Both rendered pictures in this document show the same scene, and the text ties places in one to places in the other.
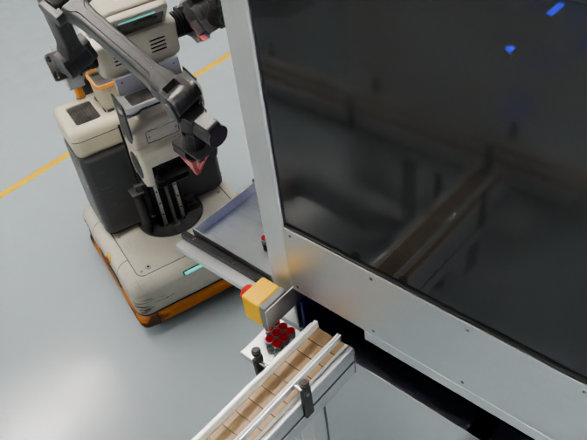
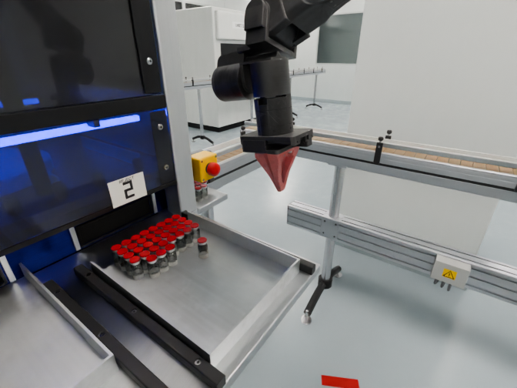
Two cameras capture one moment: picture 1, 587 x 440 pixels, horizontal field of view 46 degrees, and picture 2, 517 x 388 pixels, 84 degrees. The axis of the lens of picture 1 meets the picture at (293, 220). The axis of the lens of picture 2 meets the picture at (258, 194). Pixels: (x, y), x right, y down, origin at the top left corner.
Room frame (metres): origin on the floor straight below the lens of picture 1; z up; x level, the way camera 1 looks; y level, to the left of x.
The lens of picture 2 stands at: (1.85, 0.10, 1.29)
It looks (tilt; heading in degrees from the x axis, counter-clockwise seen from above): 26 degrees down; 169
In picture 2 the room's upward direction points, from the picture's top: straight up
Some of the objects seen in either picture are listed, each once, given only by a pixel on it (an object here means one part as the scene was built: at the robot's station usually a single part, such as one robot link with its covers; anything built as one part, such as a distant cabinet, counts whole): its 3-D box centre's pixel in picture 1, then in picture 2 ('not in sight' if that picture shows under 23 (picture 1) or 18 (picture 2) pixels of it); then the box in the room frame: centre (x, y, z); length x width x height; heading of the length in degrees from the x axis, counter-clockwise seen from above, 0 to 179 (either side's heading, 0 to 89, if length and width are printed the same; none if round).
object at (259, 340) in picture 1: (280, 350); (198, 197); (0.99, 0.07, 0.87); 0.14 x 0.13 x 0.02; 43
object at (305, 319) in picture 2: not in sight; (324, 286); (0.68, 0.73, 0.07); 0.50 x 0.08 x 0.14; 133
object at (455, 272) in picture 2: not in sight; (449, 271); (1.11, 1.04, 0.50); 0.12 x 0.05 x 0.09; 43
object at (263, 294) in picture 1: (265, 303); (201, 165); (1.03, 0.09, 1.00); 0.08 x 0.07 x 0.07; 43
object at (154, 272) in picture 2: not in sight; (153, 266); (1.36, -0.02, 0.90); 0.02 x 0.02 x 0.05
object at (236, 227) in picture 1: (270, 230); (196, 266); (1.37, 0.07, 0.90); 0.34 x 0.26 x 0.04; 43
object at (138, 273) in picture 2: not in sight; (168, 249); (1.30, 0.01, 0.90); 0.18 x 0.02 x 0.05; 132
